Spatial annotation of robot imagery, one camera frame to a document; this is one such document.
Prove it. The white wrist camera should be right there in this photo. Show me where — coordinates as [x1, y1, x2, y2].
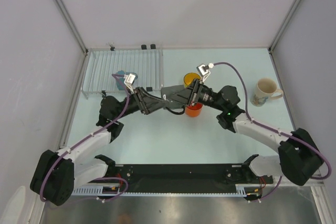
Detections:
[124, 73, 137, 90]
[196, 63, 214, 82]

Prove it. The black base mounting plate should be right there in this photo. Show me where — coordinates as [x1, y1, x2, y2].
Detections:
[108, 164, 274, 194]

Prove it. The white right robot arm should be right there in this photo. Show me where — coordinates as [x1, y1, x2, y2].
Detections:
[161, 80, 326, 186]

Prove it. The orange cup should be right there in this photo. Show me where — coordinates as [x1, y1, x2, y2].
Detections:
[185, 103, 203, 118]

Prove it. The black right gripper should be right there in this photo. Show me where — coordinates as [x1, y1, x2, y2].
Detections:
[169, 77, 226, 111]

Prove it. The beige patterned ceramic mug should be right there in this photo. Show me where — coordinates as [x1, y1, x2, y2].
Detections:
[250, 78, 284, 106]

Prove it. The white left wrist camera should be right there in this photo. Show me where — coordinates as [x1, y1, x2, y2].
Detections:
[124, 73, 137, 90]

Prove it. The slotted cable duct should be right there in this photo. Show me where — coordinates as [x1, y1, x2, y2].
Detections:
[72, 185, 261, 197]

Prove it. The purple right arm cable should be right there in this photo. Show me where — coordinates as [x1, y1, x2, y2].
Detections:
[214, 61, 331, 180]

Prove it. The light blue mug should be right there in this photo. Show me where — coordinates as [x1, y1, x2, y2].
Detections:
[116, 70, 138, 90]

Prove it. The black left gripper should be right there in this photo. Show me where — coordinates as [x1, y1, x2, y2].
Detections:
[114, 87, 167, 120]

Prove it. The grey mug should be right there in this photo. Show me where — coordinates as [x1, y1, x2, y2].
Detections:
[161, 85, 185, 115]

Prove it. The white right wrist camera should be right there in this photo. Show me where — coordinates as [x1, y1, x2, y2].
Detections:
[196, 63, 214, 82]

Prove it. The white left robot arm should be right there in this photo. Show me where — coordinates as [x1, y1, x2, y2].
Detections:
[30, 88, 172, 206]

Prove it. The clear acrylic dish rack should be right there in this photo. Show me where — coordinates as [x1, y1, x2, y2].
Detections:
[81, 44, 164, 98]

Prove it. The yellow mug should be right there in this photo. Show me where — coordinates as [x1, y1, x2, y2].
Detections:
[183, 72, 201, 88]

